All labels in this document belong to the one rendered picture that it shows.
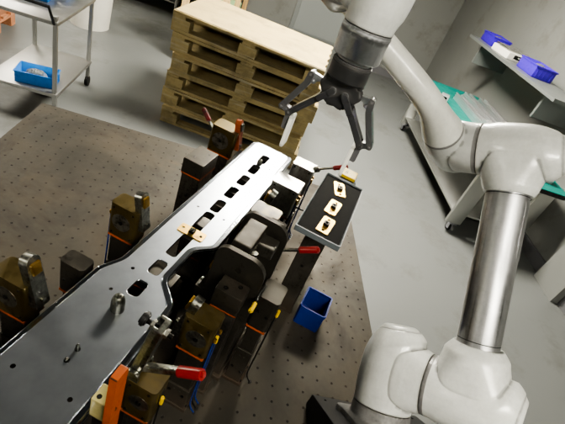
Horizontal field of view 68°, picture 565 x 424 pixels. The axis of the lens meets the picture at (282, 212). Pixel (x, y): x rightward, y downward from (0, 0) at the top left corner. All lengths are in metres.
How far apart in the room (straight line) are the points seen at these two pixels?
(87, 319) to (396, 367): 0.74
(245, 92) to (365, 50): 2.87
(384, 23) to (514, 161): 0.52
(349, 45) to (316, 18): 6.71
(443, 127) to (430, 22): 6.82
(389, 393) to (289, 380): 0.37
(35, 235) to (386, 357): 1.20
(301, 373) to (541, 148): 0.94
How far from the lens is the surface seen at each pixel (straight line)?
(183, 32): 3.63
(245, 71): 3.55
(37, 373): 0.98
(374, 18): 0.75
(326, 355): 1.53
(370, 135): 0.83
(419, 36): 7.87
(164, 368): 0.87
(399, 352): 1.16
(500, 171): 1.12
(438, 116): 1.05
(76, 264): 1.17
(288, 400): 1.39
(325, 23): 7.50
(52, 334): 1.03
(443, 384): 1.14
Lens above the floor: 1.85
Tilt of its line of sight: 35 degrees down
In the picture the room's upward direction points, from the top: 23 degrees clockwise
